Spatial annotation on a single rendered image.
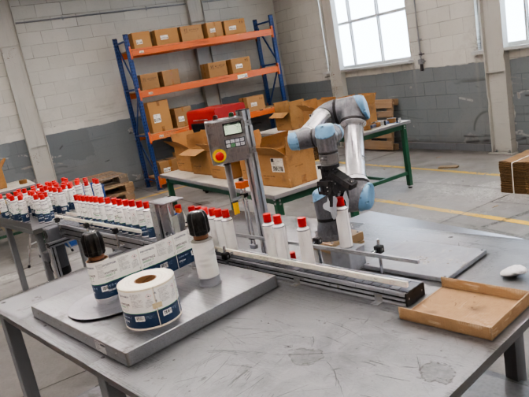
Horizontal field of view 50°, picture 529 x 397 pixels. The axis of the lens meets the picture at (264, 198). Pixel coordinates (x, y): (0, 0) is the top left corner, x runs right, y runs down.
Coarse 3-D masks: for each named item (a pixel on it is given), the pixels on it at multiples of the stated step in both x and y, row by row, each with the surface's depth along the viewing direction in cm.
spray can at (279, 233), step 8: (272, 216) 227; (280, 216) 227; (280, 224) 227; (280, 232) 227; (280, 240) 227; (280, 248) 228; (288, 248) 230; (280, 256) 229; (288, 256) 230; (280, 264) 230
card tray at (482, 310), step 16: (448, 288) 193; (464, 288) 189; (480, 288) 184; (496, 288) 180; (512, 288) 176; (432, 304) 183; (448, 304) 182; (464, 304) 180; (480, 304) 178; (496, 304) 176; (512, 304) 174; (528, 304) 172; (416, 320) 174; (432, 320) 170; (448, 320) 165; (464, 320) 170; (480, 320) 168; (496, 320) 166; (512, 320) 165; (480, 336) 159; (496, 336) 158
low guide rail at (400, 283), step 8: (216, 248) 258; (248, 256) 242; (256, 256) 238; (264, 256) 234; (288, 264) 224; (296, 264) 221; (304, 264) 217; (312, 264) 215; (328, 272) 209; (336, 272) 206; (344, 272) 203; (352, 272) 201; (376, 280) 193; (384, 280) 190; (392, 280) 188; (400, 280) 186
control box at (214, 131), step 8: (224, 120) 244; (232, 120) 244; (240, 120) 245; (208, 128) 244; (216, 128) 244; (208, 136) 245; (216, 136) 245; (232, 136) 246; (240, 136) 246; (216, 144) 245; (224, 144) 246; (216, 152) 246; (224, 152) 246; (232, 152) 247; (240, 152) 248; (248, 152) 248; (216, 160) 247; (224, 160) 247; (232, 160) 248; (240, 160) 249
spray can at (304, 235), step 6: (300, 222) 216; (300, 228) 217; (306, 228) 217; (300, 234) 217; (306, 234) 217; (300, 240) 218; (306, 240) 217; (300, 246) 219; (306, 246) 217; (312, 246) 219; (306, 252) 218; (312, 252) 219; (306, 258) 219; (312, 258) 219
